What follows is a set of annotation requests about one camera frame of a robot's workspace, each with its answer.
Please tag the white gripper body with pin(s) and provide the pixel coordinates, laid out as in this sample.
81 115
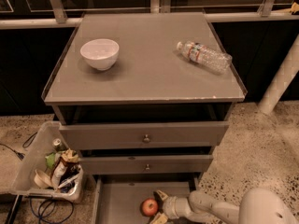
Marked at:
172 206

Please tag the red apple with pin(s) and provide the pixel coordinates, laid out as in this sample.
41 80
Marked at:
149 207

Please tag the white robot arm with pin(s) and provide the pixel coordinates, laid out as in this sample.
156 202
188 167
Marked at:
258 206

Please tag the grey bottom drawer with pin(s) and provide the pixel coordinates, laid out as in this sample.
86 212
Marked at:
118 198

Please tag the grey drawer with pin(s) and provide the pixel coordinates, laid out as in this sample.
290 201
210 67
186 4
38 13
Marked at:
144 135
146 164
118 198

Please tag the grey middle drawer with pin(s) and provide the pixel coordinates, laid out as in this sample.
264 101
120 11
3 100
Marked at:
146 164

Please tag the grey top drawer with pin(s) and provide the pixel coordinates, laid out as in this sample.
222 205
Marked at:
144 135

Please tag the crumpled snack bag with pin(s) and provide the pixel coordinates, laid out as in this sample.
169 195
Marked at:
67 163

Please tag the metal can in bin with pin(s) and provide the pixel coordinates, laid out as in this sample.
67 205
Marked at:
58 145

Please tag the green wrapper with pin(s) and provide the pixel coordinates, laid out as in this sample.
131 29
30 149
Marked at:
50 160

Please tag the white paper cup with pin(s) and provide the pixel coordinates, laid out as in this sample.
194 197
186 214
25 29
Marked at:
42 180

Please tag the clear plastic trash bin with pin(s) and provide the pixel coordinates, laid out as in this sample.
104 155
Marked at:
24 183

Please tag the clear plastic water bottle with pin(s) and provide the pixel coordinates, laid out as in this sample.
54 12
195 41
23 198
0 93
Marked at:
215 61

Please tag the white ceramic bowl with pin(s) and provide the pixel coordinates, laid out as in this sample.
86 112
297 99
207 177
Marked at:
101 53

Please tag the metal window railing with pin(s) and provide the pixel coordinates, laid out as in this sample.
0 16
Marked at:
28 14

